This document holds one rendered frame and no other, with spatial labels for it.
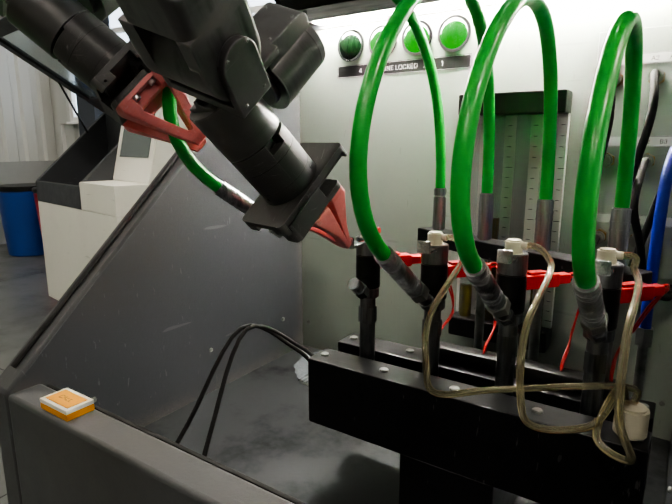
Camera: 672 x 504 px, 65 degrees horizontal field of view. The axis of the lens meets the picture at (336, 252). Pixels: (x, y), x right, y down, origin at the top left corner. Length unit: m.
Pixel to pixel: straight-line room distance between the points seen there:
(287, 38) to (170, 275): 0.43
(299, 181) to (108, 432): 0.30
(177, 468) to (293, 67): 0.35
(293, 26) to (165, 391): 0.56
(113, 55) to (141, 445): 0.36
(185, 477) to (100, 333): 0.30
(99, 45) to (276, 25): 0.18
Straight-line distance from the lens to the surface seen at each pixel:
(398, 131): 0.88
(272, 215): 0.48
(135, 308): 0.76
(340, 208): 0.50
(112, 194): 3.34
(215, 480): 0.48
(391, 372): 0.58
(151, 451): 0.53
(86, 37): 0.57
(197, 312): 0.84
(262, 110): 0.45
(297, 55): 0.47
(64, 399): 0.63
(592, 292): 0.40
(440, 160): 0.75
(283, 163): 0.46
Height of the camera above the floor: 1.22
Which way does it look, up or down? 12 degrees down
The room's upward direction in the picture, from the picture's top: straight up
